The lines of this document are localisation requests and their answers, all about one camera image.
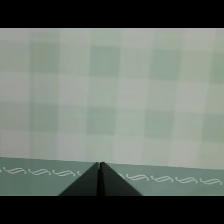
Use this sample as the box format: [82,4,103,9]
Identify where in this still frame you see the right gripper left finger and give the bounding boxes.
[58,161,101,197]

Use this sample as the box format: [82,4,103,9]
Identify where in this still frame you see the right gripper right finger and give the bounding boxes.
[99,161,144,197]

